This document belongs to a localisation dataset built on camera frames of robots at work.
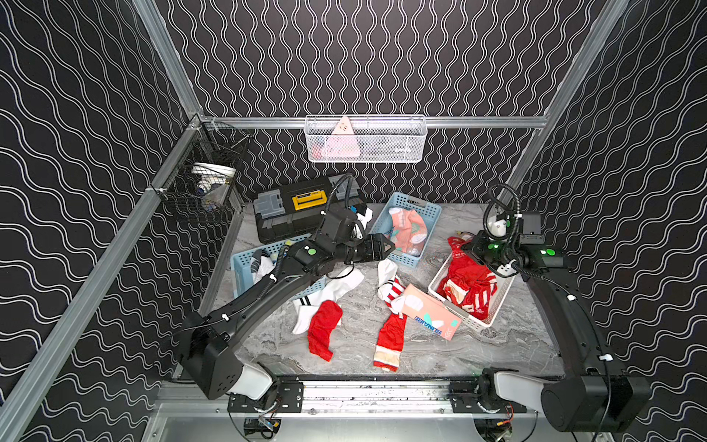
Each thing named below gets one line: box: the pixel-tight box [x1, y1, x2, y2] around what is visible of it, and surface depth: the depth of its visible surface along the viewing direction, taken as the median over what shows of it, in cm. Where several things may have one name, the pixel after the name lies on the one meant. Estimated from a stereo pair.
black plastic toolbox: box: [253, 173, 367, 244], surface depth 99 cm
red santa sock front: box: [307, 300, 343, 362], surface depth 87 cm
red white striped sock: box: [373, 278, 407, 373], surface depth 87 cm
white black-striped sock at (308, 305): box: [292, 267, 365, 335], surface depth 94 cm
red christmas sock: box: [436, 255, 499, 320], surface depth 90 cm
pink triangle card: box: [321, 116, 361, 158], surface depth 92 cm
